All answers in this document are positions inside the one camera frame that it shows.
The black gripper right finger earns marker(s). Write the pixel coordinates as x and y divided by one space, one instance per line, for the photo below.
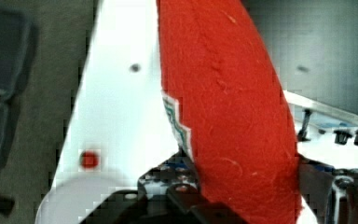
330 193

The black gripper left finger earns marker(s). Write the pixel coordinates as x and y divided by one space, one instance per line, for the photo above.
190 207

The red plush ketchup bottle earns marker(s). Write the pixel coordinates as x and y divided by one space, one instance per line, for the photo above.
226 104

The red strawberry toy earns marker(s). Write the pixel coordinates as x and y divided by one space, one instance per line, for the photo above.
89 159

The pale purple plate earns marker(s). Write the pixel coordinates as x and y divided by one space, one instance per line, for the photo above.
73 200

